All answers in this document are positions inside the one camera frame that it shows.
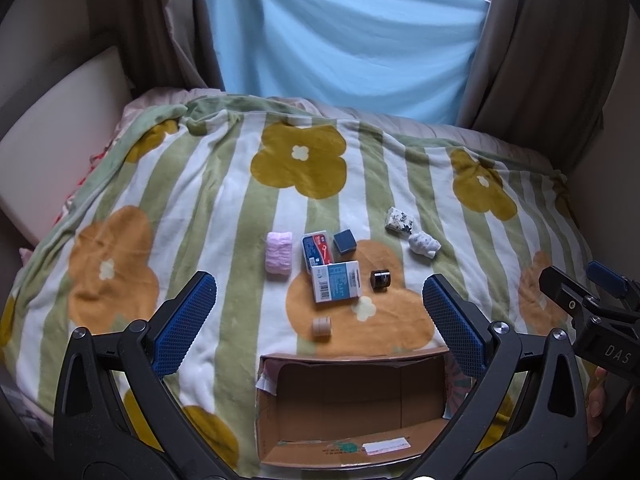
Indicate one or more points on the white printed tissue pack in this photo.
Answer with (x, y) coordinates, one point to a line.
(399, 222)

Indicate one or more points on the white floral sock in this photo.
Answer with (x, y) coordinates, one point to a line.
(424, 244)

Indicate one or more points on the small black jar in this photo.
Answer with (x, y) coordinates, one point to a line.
(380, 279)

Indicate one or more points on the white blue carton box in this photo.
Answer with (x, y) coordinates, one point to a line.
(336, 281)

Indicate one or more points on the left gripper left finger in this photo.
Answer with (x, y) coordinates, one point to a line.
(114, 417)

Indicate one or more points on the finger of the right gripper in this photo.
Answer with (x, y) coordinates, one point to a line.
(568, 294)
(611, 282)

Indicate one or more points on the pink fluffy towel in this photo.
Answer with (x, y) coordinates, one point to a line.
(278, 253)

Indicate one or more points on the red blue floss pick box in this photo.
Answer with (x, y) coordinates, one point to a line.
(316, 247)

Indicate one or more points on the brown curtain left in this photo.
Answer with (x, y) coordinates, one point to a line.
(162, 43)

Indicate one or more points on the small dark blue box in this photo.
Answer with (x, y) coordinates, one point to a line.
(345, 242)

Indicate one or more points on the cream padded headboard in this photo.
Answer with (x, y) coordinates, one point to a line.
(50, 129)

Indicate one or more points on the brown curtain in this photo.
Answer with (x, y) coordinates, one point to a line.
(543, 71)
(162, 43)

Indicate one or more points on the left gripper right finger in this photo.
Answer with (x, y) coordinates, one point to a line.
(524, 418)

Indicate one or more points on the person's right hand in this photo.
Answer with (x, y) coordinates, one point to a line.
(595, 404)

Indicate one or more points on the small beige round jar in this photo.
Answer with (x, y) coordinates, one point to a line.
(321, 327)

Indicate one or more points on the brown curtain right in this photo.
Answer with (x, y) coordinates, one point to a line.
(543, 71)

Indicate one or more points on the floral striped fleece blanket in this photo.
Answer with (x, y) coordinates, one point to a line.
(198, 186)

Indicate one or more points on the open cardboard box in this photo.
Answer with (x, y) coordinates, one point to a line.
(351, 413)

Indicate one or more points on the light blue sheet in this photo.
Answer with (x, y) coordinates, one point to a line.
(406, 58)

